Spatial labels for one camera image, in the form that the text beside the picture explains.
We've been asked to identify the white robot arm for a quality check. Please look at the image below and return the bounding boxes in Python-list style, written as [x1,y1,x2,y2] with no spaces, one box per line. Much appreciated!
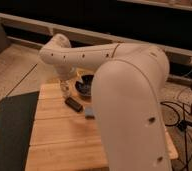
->
[39,34,172,171]

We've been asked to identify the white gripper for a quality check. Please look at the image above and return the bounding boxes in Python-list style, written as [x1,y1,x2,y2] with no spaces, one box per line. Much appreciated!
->
[57,67,76,97]

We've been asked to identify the black floor cables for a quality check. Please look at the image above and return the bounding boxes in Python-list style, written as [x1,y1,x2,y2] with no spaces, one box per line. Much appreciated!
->
[160,81,192,171]

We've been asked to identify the dark grey floor mat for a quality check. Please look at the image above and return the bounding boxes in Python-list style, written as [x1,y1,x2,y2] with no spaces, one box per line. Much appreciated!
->
[0,91,39,171]

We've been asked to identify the blue sponge block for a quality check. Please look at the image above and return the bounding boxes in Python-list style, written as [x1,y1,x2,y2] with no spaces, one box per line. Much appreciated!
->
[85,107,95,119]

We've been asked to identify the small black rectangular block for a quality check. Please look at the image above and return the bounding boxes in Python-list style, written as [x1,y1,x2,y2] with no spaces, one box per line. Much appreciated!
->
[65,97,83,112]

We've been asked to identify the dark round bowl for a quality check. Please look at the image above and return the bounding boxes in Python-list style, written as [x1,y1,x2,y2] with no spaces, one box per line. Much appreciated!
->
[75,75,93,97]

